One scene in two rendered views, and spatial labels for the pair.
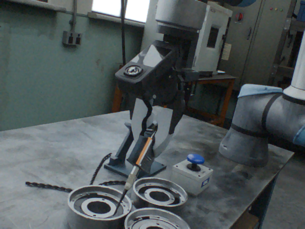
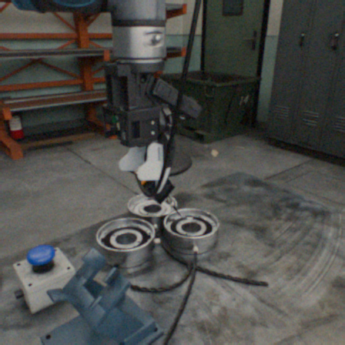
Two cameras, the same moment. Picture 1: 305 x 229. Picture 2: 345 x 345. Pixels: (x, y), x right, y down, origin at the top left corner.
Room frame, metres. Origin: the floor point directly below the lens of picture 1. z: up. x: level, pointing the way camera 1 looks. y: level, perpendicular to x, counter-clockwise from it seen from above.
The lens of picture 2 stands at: (0.98, 0.22, 1.17)
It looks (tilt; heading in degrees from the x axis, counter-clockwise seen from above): 25 degrees down; 201
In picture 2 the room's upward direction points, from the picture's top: straight up
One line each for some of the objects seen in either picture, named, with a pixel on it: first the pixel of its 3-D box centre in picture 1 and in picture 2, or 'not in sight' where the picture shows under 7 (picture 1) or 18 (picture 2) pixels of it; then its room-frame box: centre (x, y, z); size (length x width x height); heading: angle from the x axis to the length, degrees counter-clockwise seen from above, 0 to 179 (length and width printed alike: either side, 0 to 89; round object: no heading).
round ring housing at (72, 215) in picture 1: (98, 212); (191, 231); (0.48, 0.06, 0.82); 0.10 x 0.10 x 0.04
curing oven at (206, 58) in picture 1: (188, 37); not in sight; (3.13, -0.16, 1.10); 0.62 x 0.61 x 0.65; 150
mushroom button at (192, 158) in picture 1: (193, 166); (42, 263); (0.69, -0.11, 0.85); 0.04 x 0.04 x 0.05
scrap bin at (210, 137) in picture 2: not in sight; (205, 105); (-2.88, -0.84, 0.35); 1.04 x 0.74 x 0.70; 60
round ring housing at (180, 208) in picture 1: (158, 200); (126, 242); (0.56, -0.04, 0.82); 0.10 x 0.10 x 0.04
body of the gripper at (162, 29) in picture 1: (171, 66); (138, 103); (0.54, -0.01, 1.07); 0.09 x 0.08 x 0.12; 153
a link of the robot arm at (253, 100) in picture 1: (258, 106); not in sight; (0.97, -0.30, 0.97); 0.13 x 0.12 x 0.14; 42
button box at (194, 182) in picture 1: (192, 175); (41, 278); (0.69, -0.11, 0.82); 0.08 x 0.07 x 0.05; 150
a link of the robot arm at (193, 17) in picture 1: (178, 15); (141, 45); (0.53, 0.00, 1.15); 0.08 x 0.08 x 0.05
